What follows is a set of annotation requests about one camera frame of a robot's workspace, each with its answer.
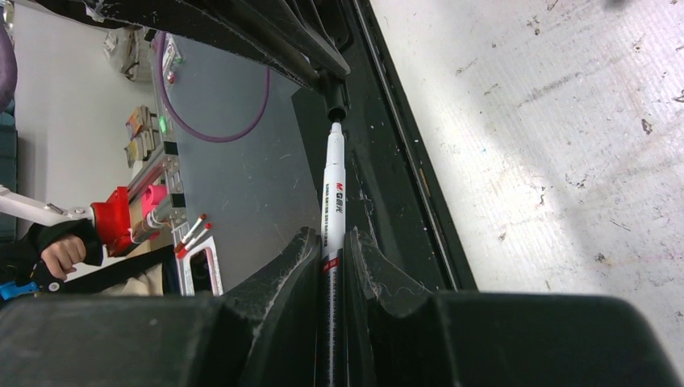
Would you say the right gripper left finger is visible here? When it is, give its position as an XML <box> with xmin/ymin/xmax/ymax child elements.
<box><xmin>1</xmin><ymin>227</ymin><xmax>320</xmax><ymax>386</ymax></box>

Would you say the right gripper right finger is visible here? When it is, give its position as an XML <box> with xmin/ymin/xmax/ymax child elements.
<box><xmin>344</xmin><ymin>230</ymin><xmax>680</xmax><ymax>386</ymax></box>

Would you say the black white marker pen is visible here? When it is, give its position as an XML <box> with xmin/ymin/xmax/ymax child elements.
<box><xmin>316</xmin><ymin>122</ymin><xmax>346</xmax><ymax>386</ymax></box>

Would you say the operator hand in background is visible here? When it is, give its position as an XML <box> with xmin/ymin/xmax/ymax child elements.
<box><xmin>40</xmin><ymin>235</ymin><xmax>86</xmax><ymax>281</ymax></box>

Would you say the black marker cap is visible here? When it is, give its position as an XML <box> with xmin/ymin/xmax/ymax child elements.
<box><xmin>319</xmin><ymin>70</ymin><xmax>349</xmax><ymax>123</ymax></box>

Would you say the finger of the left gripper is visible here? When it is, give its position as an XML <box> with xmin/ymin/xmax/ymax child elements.
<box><xmin>213</xmin><ymin>1</ymin><xmax>351</xmax><ymax>79</ymax></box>
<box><xmin>38</xmin><ymin>1</ymin><xmax>318</xmax><ymax>90</ymax></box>

